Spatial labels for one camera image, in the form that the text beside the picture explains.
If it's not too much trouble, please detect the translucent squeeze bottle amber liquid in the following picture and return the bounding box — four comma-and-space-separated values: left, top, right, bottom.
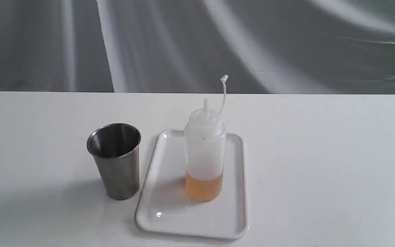
184, 75, 229, 202

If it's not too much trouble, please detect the stainless steel cup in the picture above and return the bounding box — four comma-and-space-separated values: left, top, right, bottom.
86, 122, 141, 200

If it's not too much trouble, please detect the white plastic tray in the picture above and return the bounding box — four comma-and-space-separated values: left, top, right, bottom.
136, 129, 250, 240

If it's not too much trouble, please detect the grey backdrop cloth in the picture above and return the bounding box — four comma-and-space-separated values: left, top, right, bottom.
0, 0, 395, 94

